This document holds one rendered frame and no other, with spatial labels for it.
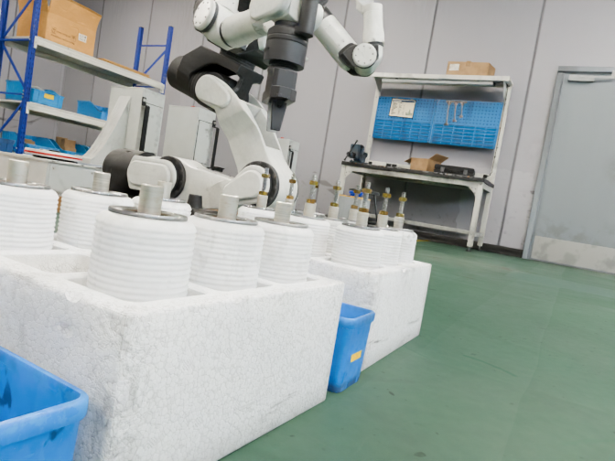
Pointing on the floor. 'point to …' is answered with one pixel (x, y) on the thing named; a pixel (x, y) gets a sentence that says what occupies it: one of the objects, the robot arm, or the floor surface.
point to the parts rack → (38, 46)
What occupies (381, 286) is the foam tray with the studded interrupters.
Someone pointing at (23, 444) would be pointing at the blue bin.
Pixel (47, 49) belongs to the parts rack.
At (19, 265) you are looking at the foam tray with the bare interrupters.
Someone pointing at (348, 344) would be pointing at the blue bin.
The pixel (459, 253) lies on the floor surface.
